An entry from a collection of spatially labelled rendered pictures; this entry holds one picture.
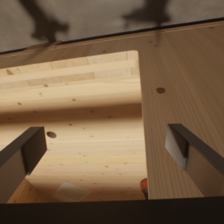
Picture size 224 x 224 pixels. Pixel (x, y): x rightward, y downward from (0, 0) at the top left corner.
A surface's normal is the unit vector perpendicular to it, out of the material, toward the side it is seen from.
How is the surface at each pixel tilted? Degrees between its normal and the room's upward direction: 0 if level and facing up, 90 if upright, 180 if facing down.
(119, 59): 0
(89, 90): 0
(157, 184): 90
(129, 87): 0
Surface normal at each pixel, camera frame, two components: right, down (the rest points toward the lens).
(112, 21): -0.10, 0.63
